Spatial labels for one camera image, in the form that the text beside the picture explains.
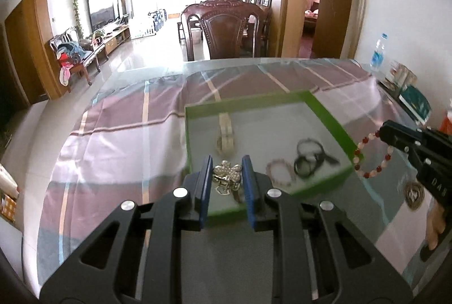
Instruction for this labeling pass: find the red and white bead bracelet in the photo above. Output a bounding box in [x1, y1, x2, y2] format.
[351, 129, 395, 179]

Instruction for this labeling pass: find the plaid tablecloth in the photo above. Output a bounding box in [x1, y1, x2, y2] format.
[37, 59, 435, 290]

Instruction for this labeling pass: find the green book stack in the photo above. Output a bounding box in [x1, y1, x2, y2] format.
[382, 61, 432, 126]

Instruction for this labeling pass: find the person right hand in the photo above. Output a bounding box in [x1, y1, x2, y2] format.
[420, 199, 447, 262]

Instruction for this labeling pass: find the pink bead bracelet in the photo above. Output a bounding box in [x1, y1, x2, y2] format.
[265, 158, 297, 188]

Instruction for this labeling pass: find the green ivy garland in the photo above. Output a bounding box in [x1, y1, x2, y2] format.
[71, 0, 84, 38]

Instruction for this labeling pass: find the carved wooden dining chair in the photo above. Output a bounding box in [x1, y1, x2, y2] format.
[181, 0, 269, 61]

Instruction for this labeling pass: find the green cardboard box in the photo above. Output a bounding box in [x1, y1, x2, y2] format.
[185, 91, 355, 199]

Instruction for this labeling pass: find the plastic water bottle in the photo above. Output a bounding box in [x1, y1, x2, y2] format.
[370, 33, 388, 71]

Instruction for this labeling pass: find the wooden tv cabinet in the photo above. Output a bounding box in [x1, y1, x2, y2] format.
[103, 25, 130, 56]

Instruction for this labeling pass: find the wooden chair with clothes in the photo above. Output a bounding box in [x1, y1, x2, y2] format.
[49, 27, 108, 93]

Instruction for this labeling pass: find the flat screen television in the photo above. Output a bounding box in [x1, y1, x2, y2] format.
[86, 0, 119, 31]

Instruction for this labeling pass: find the black wrist watch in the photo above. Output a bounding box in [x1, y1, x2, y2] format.
[294, 138, 340, 179]

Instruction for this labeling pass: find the white wrist watch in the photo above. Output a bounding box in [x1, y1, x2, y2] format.
[216, 113, 235, 158]

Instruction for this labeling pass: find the red and white bag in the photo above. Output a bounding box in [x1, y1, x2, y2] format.
[0, 165, 20, 223]

